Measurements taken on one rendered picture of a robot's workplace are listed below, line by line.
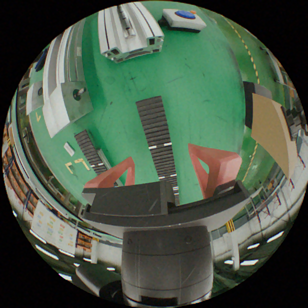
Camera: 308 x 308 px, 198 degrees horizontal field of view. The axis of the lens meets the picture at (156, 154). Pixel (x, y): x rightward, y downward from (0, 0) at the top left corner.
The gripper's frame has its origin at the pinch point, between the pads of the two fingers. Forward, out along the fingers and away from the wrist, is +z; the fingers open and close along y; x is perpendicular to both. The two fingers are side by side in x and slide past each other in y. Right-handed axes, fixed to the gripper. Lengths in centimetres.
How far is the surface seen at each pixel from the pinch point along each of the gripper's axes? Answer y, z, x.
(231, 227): -263, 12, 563
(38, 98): 32.6, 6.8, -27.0
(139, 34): -2.1, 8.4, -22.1
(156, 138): 0.8, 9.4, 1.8
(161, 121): -1.1, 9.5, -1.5
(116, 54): 3.1, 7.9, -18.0
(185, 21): -12.2, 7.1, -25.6
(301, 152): -748, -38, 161
